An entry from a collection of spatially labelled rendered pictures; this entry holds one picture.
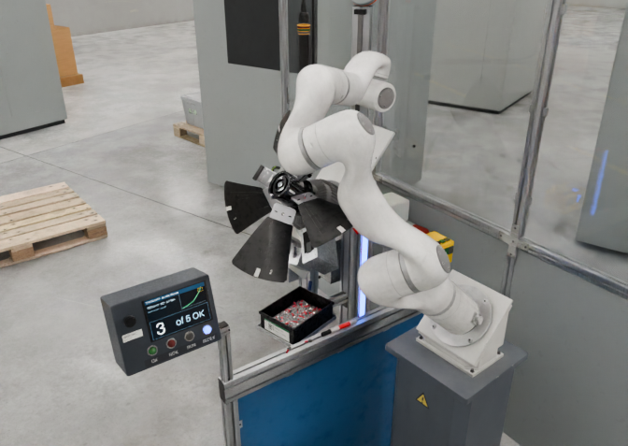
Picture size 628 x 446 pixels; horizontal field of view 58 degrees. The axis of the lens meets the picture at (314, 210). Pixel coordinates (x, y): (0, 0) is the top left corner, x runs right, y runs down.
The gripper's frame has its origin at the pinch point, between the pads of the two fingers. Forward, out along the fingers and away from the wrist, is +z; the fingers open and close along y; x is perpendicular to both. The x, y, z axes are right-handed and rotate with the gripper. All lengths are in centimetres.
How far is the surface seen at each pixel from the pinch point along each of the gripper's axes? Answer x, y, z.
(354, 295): -107, 36, 20
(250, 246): -64, -19, 16
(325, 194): -48, 12, 12
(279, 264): -68, -13, 6
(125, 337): -49, -80, -32
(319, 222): -48.2, -4.1, -6.2
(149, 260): -166, 0, 205
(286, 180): -40.9, -2.9, 17.0
